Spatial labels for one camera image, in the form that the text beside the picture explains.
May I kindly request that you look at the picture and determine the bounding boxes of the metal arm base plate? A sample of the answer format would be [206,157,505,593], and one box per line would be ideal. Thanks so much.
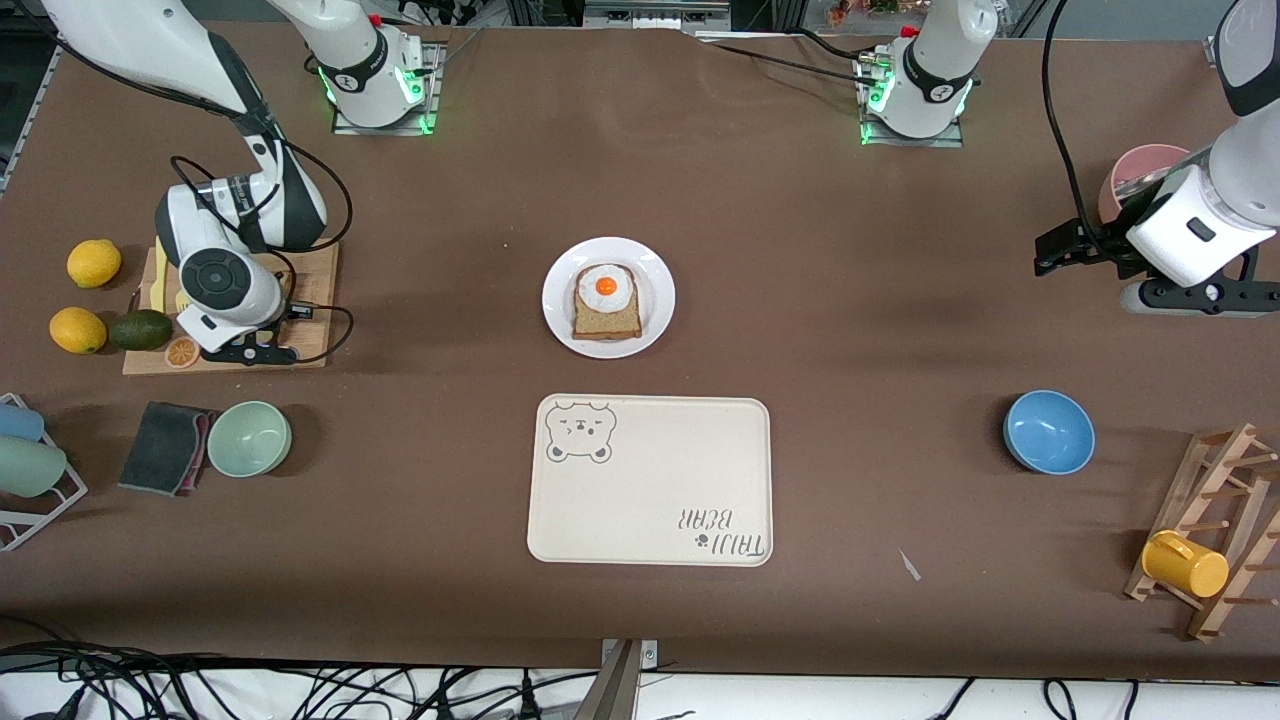
[858,50,966,149]
[330,40,443,137]

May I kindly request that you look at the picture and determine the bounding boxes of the black cable on table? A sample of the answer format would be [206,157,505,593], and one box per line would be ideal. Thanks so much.
[690,30,891,86]

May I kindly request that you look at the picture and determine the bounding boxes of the folded grey cloth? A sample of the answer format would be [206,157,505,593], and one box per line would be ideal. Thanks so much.
[117,401,221,498]

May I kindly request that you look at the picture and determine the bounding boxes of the yellow lemon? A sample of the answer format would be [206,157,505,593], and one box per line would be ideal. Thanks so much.
[49,307,108,355]
[66,239,123,290]

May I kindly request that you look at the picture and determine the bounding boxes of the brown bread slice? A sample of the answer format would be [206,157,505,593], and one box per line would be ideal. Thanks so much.
[572,264,643,341]

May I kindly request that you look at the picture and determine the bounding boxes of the dark green avocado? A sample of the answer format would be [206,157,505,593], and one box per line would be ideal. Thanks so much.
[108,309,174,352]

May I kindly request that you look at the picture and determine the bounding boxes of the tangled black floor cables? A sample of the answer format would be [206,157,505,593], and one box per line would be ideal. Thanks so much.
[0,640,601,720]

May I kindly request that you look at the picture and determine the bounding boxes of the fried egg toy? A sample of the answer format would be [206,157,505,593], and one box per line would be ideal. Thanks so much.
[578,262,635,313]

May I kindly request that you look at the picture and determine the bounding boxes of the white wire rack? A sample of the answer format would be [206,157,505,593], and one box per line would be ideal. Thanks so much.
[0,392,89,553]

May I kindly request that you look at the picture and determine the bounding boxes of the pale green bowl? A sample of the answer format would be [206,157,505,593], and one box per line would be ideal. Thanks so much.
[206,400,294,479]

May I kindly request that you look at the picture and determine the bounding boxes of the wooden cutting board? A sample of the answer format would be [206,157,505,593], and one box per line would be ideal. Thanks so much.
[122,238,340,377]

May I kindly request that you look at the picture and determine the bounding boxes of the cream tray with bear print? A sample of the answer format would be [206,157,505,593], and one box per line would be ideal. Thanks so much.
[526,394,774,568]

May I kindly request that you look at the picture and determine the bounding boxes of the blue bowl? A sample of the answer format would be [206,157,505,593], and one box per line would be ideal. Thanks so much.
[1003,389,1097,476]

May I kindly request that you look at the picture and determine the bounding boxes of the yellow mug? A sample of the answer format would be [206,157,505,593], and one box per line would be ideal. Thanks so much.
[1141,529,1231,600]

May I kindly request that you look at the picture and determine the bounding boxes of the light blue cup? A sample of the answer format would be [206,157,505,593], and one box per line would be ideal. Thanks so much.
[0,402,46,443]

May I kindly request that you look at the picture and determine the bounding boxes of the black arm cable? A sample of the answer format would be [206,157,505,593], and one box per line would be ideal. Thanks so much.
[168,135,357,367]
[1040,0,1116,261]

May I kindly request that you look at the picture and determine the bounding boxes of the grey metal box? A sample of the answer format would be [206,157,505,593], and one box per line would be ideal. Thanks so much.
[583,0,731,31]

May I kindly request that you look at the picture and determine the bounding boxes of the metal camera pole bracket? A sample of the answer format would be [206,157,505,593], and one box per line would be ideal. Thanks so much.
[583,638,661,720]

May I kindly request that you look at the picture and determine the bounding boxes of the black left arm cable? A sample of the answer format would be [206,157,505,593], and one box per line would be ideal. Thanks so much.
[1040,0,1116,261]

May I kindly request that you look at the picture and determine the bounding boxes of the pink bowl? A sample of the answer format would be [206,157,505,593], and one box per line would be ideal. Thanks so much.
[1098,144,1193,223]

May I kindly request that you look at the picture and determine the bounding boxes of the pale green cup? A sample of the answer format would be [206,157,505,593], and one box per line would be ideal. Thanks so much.
[0,436,68,499]

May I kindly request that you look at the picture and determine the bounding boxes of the white round plate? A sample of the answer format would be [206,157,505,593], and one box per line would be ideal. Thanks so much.
[541,236,677,360]

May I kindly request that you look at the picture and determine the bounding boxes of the wooden mug rack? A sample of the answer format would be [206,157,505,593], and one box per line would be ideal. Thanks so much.
[1124,422,1280,643]

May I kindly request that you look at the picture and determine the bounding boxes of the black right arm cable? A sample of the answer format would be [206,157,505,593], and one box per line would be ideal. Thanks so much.
[168,135,357,367]

